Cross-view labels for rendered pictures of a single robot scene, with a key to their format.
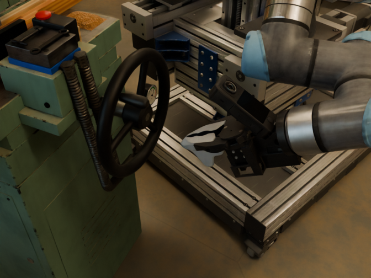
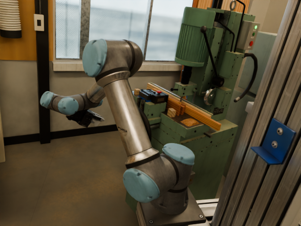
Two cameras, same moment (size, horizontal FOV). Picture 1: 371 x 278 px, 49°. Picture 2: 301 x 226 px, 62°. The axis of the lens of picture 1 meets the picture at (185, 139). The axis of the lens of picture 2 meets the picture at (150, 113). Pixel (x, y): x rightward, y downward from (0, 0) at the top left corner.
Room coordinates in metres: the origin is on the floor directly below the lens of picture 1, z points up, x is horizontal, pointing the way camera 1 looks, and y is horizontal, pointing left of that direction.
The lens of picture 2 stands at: (1.28, -1.03, 1.49)
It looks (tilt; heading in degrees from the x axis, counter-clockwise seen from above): 24 degrees down; 114
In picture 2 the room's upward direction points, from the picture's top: 9 degrees clockwise
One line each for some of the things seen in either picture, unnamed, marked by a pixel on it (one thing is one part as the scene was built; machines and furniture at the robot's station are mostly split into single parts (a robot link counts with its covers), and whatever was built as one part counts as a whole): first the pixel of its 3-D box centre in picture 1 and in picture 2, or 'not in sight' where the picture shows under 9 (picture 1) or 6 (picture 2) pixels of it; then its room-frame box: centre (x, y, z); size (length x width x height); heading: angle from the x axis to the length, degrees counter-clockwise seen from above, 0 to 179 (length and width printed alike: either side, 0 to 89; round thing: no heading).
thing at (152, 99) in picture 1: (147, 96); not in sight; (0.99, 0.12, 0.65); 0.06 x 0.04 x 0.08; 156
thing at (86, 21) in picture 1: (81, 17); (190, 121); (0.97, 0.26, 0.91); 0.10 x 0.07 x 0.02; 66
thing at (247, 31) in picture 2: not in sight; (247, 35); (1.11, 0.65, 1.40); 0.10 x 0.06 x 0.16; 66
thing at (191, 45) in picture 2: not in sight; (194, 37); (0.84, 0.41, 1.35); 0.18 x 0.18 x 0.31
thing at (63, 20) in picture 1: (47, 39); (152, 95); (0.71, 0.26, 0.99); 0.13 x 0.11 x 0.06; 156
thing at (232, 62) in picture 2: not in sight; (231, 64); (1.07, 0.55, 1.23); 0.09 x 0.08 x 0.15; 66
